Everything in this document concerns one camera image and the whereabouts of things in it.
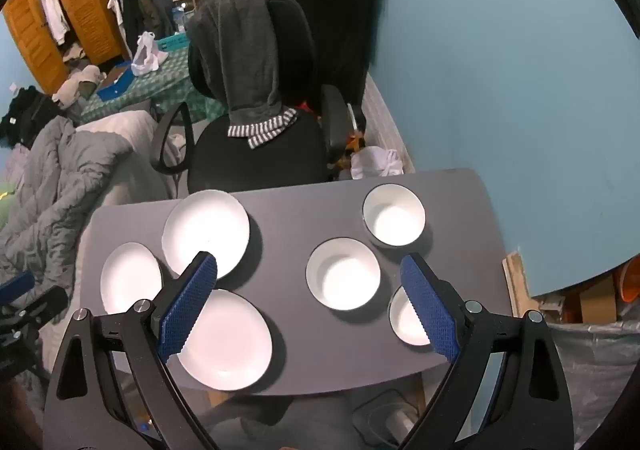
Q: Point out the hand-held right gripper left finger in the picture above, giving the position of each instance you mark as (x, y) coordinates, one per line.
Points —
(187, 305)

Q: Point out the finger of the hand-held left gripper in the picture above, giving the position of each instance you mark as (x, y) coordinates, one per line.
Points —
(15, 287)
(40, 305)

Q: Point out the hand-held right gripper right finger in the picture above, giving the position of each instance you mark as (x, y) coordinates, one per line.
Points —
(430, 310)

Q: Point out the white bowl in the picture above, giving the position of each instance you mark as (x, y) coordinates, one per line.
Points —
(343, 277)
(405, 320)
(394, 217)

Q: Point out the medium white plate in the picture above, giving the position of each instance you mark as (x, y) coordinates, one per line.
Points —
(235, 340)

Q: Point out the small white plate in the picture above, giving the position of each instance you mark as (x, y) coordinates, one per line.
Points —
(130, 277)

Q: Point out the large white plate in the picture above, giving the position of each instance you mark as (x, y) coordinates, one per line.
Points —
(205, 225)

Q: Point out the green cloth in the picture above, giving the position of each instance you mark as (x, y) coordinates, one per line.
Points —
(5, 205)

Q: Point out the wooden board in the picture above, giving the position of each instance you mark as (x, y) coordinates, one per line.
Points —
(517, 285)

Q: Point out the gray quilt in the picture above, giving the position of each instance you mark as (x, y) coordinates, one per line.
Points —
(55, 180)

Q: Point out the clear plastic container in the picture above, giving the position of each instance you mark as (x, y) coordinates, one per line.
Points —
(385, 417)

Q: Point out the white tied plastic bag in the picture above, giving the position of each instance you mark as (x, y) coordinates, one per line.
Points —
(375, 163)

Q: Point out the white pillow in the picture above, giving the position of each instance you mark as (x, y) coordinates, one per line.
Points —
(130, 155)

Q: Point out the black office chair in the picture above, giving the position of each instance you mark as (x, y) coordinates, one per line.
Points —
(260, 160)

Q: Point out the cardboard box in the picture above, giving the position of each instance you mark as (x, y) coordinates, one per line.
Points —
(597, 300)

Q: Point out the black clothes pile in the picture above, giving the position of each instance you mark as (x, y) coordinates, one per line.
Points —
(27, 118)

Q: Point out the silver plastic bag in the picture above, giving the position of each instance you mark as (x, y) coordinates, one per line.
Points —
(595, 370)

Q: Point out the orange and yellow tool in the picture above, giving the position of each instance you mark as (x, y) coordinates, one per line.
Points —
(354, 143)

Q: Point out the orange bucket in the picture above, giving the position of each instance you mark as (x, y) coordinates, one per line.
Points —
(630, 282)

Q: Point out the white and olive clothes pile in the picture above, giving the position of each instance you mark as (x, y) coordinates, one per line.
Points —
(77, 85)

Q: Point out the green patterned blanket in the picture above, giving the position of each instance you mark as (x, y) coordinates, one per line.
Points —
(150, 88)

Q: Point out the flat blue box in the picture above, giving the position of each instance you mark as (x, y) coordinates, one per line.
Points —
(115, 83)

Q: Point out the gray garment with striped hem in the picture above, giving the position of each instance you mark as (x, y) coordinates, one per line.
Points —
(235, 55)

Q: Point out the blue plastic crate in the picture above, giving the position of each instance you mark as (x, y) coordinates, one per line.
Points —
(175, 43)

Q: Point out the white hanging shirt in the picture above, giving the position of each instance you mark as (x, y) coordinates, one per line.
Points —
(54, 10)

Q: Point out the wooden wardrobe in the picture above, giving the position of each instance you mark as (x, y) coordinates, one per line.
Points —
(80, 5)

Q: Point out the dark hanging jackets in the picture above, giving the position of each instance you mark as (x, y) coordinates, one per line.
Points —
(145, 5)

